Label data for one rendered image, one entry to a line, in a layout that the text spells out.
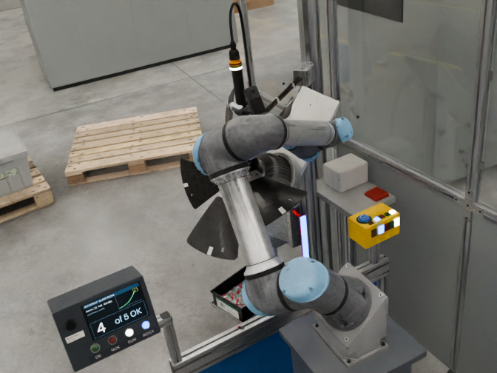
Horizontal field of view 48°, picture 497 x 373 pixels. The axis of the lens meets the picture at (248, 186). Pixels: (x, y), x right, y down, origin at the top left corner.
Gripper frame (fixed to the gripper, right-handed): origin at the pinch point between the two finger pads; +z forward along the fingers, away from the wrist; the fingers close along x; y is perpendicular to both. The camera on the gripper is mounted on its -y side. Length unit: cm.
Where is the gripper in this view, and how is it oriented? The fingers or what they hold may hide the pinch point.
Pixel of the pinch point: (237, 101)
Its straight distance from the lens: 204.1
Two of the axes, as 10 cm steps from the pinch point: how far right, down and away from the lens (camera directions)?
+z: -4.9, -3.9, 7.8
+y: 1.2, 8.5, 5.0
